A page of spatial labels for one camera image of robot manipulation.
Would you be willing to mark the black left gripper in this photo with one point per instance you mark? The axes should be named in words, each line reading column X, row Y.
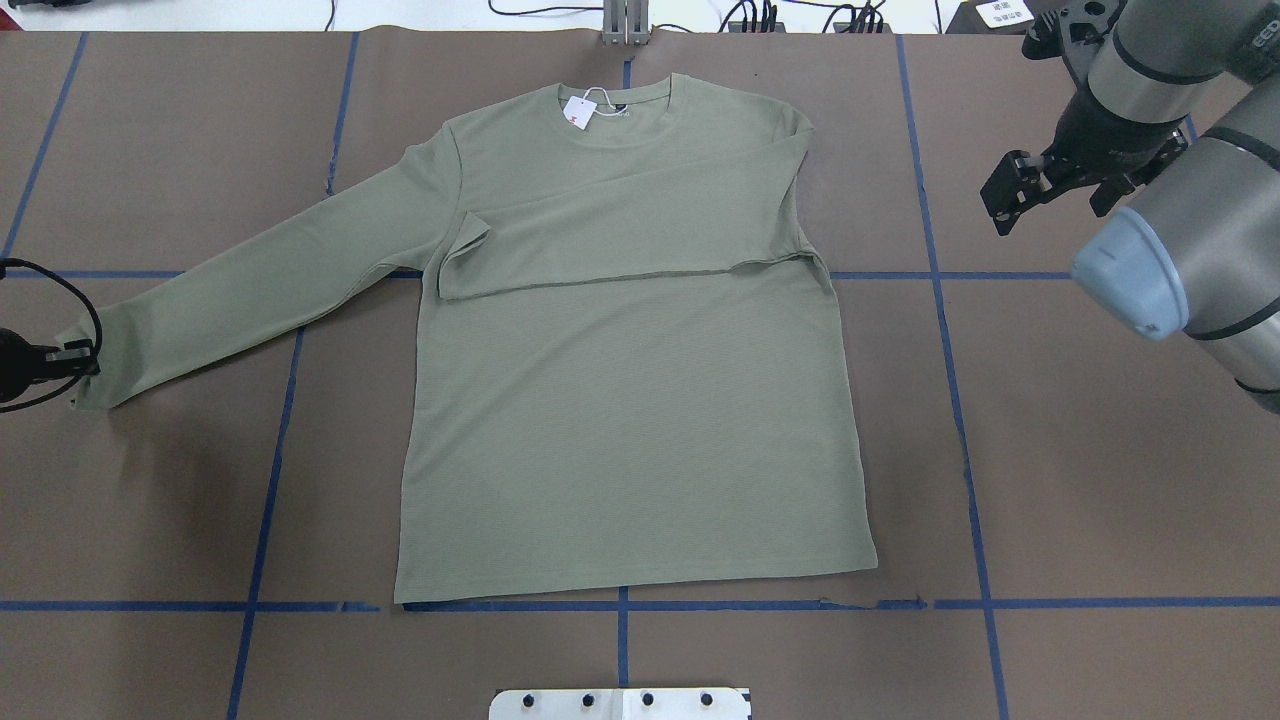
column 12, row 362

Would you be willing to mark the white hang tag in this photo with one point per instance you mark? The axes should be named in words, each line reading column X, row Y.
column 578, row 111

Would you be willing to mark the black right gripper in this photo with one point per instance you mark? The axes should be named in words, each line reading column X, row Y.
column 1092, row 137

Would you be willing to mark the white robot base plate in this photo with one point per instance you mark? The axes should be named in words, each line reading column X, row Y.
column 623, row 703

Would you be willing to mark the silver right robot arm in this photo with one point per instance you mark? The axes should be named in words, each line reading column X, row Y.
column 1195, row 251

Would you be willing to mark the olive green long-sleeve shirt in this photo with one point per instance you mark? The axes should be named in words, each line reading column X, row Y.
column 630, row 364

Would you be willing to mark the grey aluminium post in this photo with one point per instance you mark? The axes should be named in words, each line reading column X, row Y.
column 625, row 23

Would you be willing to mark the black box with label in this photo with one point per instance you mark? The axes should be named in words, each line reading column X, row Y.
column 991, row 18

